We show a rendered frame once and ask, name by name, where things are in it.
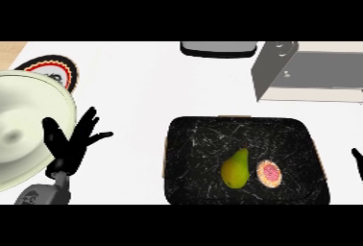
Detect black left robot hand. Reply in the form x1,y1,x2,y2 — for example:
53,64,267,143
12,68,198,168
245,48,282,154
41,106,115,180

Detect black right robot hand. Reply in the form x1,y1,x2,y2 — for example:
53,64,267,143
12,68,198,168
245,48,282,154
350,147,363,183

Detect pink frosted cupcake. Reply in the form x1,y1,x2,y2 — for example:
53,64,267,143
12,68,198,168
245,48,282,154
255,159,283,189

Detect black marble tray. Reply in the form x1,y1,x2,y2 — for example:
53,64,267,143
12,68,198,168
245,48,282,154
162,115,332,206

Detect grey tiered shelf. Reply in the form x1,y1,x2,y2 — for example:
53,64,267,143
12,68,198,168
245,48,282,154
249,41,363,104

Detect pale green round lid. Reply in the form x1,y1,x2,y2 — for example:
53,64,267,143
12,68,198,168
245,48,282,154
0,69,78,193

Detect round black red patterned mat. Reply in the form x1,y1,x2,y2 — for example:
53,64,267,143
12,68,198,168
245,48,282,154
13,54,81,94

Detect green yellow pear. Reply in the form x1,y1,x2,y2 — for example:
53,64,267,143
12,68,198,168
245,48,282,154
220,147,252,190

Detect dark grey appliance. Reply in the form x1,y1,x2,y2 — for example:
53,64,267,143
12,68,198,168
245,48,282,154
179,41,260,60

